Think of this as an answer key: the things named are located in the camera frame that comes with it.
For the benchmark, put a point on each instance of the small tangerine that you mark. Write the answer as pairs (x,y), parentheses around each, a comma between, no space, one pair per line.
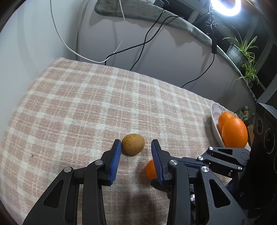
(150,170)

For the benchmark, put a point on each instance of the potted spider plant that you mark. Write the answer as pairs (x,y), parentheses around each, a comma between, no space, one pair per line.
(242,56)

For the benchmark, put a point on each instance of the brown longan fruit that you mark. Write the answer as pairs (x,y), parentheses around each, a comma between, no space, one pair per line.
(133,144)

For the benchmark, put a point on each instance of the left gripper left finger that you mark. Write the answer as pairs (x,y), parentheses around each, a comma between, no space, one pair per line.
(58,204)

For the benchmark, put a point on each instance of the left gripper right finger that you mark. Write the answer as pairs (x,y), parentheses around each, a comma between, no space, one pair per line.
(197,196)

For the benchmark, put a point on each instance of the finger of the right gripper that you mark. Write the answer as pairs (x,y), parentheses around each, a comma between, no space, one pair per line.
(194,164)
(229,162)

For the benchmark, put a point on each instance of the green carton box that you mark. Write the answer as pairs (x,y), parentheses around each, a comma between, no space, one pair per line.
(244,114)

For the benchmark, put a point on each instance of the floral white plate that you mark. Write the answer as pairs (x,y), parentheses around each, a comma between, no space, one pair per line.
(216,110)

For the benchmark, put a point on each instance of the large smooth orange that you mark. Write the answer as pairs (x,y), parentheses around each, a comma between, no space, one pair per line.
(234,133)

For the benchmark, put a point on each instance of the checked pink tablecloth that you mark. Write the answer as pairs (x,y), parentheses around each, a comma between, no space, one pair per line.
(74,111)

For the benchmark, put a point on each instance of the black power adapter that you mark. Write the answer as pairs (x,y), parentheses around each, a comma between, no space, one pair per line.
(159,3)

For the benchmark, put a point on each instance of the large rough orange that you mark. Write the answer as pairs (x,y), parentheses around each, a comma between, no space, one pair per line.
(223,118)

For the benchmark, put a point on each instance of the black tripod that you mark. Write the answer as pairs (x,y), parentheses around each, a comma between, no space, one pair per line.
(208,20)

